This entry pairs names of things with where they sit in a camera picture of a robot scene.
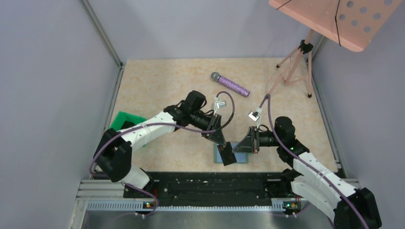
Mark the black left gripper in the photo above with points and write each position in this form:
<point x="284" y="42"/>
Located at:
<point x="214" y="125"/>

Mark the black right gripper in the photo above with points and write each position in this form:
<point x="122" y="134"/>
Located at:
<point x="255" y="139"/>

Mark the sage green card holder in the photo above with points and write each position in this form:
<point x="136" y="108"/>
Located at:
<point x="240" y="157"/>

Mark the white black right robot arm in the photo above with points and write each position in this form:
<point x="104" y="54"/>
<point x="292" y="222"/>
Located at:
<point x="346" y="206"/>

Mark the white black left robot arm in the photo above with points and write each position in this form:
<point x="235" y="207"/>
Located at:
<point x="114" y="152"/>

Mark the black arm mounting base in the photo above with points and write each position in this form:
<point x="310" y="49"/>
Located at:
<point x="218" y="189"/>

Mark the purple glitter microphone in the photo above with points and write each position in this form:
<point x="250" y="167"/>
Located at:
<point x="215" y="76"/>

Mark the green plastic bin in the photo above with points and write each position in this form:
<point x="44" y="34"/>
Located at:
<point x="125" y="120"/>

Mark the pink music stand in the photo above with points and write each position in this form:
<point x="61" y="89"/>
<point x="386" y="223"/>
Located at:
<point x="350" y="23"/>

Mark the aluminium front rail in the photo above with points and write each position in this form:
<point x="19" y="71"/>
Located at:
<point x="101" y="193"/>

